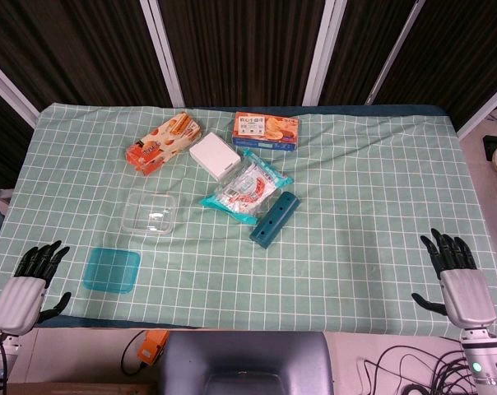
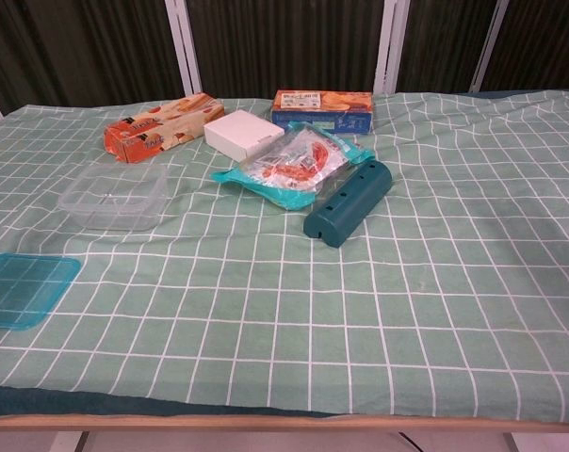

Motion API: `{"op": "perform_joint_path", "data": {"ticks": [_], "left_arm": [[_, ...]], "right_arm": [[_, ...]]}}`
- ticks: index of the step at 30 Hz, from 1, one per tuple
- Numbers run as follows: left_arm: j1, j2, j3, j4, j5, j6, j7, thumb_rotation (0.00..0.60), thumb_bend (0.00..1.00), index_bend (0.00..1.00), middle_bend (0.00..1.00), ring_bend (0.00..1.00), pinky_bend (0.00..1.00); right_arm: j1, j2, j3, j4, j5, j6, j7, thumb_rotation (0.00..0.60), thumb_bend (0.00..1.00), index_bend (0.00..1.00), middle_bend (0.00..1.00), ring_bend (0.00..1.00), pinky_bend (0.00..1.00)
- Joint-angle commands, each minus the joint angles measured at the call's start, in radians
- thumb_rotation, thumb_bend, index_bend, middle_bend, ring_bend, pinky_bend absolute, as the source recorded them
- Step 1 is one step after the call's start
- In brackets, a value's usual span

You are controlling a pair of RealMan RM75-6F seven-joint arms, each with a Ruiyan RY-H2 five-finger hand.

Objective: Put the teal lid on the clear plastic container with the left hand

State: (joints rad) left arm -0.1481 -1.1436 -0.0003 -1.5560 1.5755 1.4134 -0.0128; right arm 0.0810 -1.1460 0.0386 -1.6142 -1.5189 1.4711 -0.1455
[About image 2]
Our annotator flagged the translucent blue plastic lid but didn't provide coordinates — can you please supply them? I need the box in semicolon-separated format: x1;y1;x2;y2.
0;251;83;333

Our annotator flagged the small white cardboard box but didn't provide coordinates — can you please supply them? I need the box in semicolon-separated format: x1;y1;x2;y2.
203;110;285;161

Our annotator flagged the blue and orange biscuit box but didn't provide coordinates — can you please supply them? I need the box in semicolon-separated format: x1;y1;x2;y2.
269;89;375;137

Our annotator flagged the orange cracker box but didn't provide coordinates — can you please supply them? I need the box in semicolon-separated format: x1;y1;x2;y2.
104;92;226;165

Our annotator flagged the clear plastic container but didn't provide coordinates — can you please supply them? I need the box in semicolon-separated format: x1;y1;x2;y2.
57;163;171;233

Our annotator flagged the teal snack bag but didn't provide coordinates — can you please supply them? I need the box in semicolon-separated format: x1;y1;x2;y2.
210;120;378;212

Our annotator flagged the dark teal half-cylinder holder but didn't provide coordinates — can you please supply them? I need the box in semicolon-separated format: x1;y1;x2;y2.
302;159;394;250

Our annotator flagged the green checked tablecloth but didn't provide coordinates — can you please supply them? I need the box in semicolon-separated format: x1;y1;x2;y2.
0;89;569;423

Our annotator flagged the dark pleated curtain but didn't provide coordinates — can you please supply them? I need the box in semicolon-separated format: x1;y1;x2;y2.
0;0;569;119

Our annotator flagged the white table leg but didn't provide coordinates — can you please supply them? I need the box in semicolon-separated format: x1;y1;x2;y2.
502;431;533;452
48;429;90;452

